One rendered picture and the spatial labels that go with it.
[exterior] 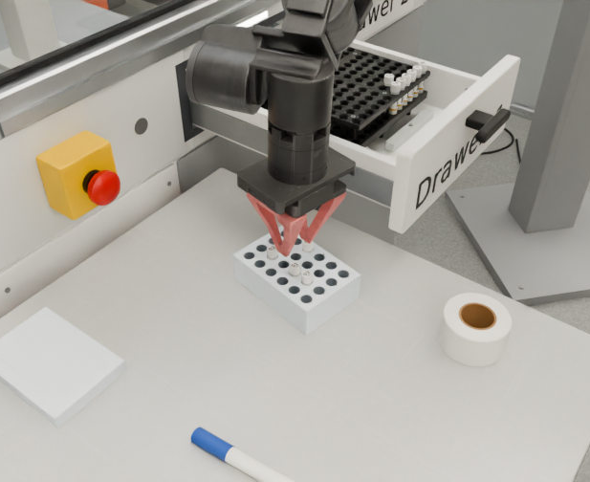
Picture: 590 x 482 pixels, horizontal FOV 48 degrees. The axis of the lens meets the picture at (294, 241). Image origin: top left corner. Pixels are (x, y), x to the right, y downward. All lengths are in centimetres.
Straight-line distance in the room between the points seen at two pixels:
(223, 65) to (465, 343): 36
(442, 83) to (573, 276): 113
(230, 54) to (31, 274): 38
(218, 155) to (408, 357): 44
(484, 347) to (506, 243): 135
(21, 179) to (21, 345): 18
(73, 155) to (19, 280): 17
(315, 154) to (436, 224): 153
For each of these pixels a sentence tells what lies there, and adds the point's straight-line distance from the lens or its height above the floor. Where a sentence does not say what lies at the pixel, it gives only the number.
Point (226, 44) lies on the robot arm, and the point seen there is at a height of 106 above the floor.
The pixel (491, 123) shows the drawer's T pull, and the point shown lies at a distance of 81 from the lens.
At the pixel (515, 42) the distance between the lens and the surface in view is 267.
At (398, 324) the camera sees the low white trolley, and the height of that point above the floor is 76.
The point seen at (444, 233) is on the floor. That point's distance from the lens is 208.
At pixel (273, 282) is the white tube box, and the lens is 73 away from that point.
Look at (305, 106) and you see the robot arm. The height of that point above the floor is 103.
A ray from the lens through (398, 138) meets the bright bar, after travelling 88.
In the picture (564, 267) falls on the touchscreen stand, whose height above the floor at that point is 3.
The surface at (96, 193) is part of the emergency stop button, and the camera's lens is 75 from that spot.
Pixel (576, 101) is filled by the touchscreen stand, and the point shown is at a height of 48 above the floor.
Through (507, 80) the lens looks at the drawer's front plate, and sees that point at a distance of 92.
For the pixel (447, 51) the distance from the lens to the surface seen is 279.
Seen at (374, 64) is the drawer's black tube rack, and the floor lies 90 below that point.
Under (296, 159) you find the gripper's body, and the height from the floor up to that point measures 98.
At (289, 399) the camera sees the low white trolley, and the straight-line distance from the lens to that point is 68.
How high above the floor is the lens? 131
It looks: 41 degrees down
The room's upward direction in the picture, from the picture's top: straight up
